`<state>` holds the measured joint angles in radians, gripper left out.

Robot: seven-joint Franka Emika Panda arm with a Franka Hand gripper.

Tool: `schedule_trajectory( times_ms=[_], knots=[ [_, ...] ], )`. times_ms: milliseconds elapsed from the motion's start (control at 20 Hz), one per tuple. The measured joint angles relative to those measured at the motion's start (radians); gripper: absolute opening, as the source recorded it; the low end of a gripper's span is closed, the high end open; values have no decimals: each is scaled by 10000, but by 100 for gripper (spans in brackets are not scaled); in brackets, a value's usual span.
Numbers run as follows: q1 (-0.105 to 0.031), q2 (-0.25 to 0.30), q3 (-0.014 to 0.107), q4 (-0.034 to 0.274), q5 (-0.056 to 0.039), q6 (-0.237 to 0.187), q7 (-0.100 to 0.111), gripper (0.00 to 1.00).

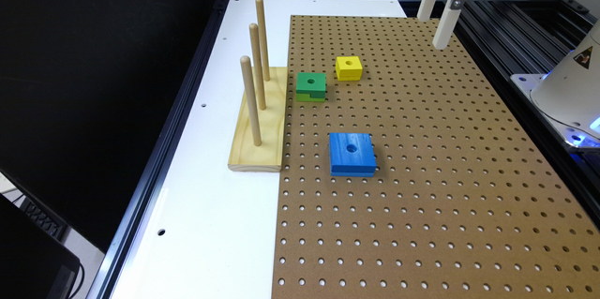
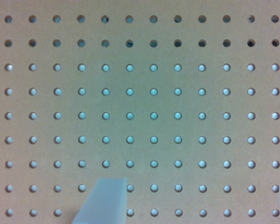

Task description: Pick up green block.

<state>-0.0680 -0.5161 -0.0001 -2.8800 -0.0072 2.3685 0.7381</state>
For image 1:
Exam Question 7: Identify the dark green square block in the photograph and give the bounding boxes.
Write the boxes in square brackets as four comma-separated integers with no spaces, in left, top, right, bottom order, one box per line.
[295,72,326,98]

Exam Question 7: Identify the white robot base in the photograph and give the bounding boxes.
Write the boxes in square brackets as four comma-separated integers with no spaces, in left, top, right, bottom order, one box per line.
[511,24,599,149]

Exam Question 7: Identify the yellow square block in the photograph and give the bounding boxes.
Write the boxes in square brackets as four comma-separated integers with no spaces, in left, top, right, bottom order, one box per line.
[336,56,363,81]

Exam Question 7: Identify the light green block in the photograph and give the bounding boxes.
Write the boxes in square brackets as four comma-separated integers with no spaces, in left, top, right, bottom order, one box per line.
[295,93,325,102]

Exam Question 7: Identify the blue square block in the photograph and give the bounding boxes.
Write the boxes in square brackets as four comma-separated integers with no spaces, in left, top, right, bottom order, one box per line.
[329,133,376,177]

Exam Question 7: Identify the rear wooden peg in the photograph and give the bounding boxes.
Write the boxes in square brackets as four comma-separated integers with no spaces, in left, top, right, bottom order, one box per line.
[255,0,270,82]

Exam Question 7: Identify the wooden peg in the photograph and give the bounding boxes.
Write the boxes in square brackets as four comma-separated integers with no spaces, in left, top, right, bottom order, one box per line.
[240,55,262,146]
[249,22,266,111]
[255,0,270,82]

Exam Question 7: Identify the middle wooden peg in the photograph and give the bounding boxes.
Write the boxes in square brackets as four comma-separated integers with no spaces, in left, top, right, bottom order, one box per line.
[249,22,266,111]

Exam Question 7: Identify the front wooden peg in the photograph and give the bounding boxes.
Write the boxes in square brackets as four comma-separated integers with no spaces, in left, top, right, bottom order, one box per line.
[240,55,262,146]

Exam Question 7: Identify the wooden peg base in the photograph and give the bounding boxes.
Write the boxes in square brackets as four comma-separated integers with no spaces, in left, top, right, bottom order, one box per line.
[228,67,288,172]

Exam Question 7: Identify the black keyboard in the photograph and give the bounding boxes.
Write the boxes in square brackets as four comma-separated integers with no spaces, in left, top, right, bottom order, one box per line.
[20,199,67,242]

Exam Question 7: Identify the black monitor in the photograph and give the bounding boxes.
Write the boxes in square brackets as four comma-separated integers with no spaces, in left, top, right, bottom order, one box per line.
[0,197,79,299]

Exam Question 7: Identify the black aluminium table frame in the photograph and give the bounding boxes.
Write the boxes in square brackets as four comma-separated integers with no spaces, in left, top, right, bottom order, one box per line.
[89,0,599,298]

